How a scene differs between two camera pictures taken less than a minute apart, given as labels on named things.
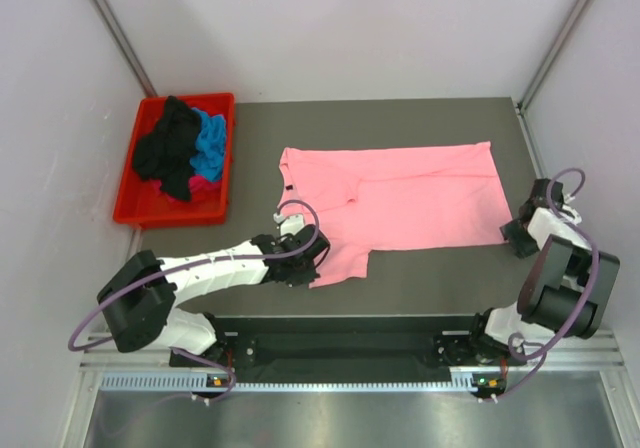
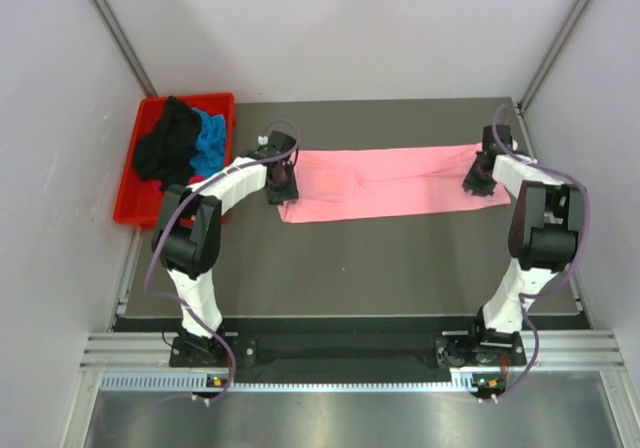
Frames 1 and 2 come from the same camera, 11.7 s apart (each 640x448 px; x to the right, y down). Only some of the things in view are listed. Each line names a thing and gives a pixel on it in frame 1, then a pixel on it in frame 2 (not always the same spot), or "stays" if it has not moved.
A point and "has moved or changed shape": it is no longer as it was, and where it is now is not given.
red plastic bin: (140, 206) stays
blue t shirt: (209, 160) stays
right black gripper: (522, 248) to (477, 188)
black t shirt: (166, 154) stays
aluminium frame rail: (563, 352) stays
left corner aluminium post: (116, 31) stays
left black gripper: (309, 274) to (289, 192)
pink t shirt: (395, 196) has moved or changed shape
